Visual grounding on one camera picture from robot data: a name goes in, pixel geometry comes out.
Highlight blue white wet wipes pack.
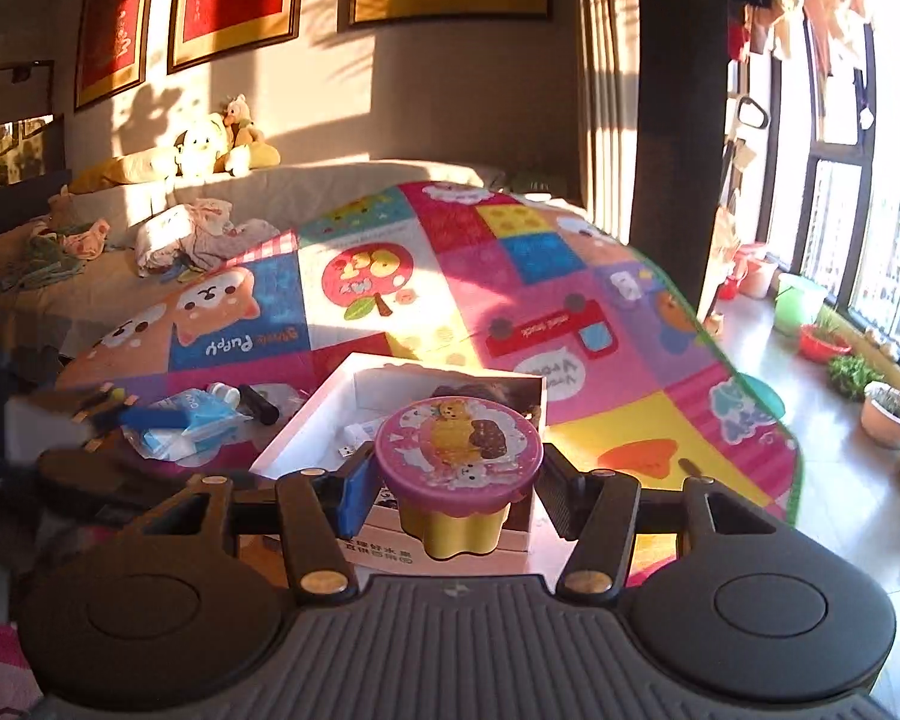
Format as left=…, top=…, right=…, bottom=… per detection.
left=119, top=388, right=250, bottom=468

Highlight black marker pen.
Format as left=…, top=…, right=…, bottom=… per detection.
left=238, top=383, right=281, bottom=427

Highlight pink lid yellow toy cup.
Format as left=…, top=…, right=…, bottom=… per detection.
left=374, top=395, right=544, bottom=561

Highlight black plush bear toy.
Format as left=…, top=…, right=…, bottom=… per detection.
left=432, top=382, right=541, bottom=422

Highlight white plastic insert tray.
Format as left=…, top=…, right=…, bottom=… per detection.
left=338, top=418, right=383, bottom=458

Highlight pink cardboard box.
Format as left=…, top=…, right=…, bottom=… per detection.
left=251, top=353, right=546, bottom=577

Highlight grey sofa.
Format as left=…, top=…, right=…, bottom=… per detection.
left=0, top=160, right=504, bottom=358

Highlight colourful cartoon play mat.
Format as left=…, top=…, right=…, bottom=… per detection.
left=55, top=179, right=806, bottom=587

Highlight crumpled clothes pile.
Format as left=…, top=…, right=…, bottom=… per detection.
left=133, top=199, right=279, bottom=277

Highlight green clothes on sofa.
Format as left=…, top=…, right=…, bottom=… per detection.
left=0, top=218, right=110, bottom=291

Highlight red plastic basin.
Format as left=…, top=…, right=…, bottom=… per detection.
left=798, top=323, right=852, bottom=364

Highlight white plush toy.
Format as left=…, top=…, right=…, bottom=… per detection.
left=175, top=112, right=227, bottom=179

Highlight green plastic bucket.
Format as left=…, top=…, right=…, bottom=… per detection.
left=774, top=273, right=827, bottom=337

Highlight yellow teddy bear plush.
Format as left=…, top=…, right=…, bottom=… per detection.
left=217, top=94, right=281, bottom=177

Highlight white flower pot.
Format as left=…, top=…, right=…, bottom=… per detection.
left=860, top=382, right=900, bottom=449

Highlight red framed wall picture left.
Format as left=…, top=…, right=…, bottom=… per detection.
left=74, top=0, right=151, bottom=112

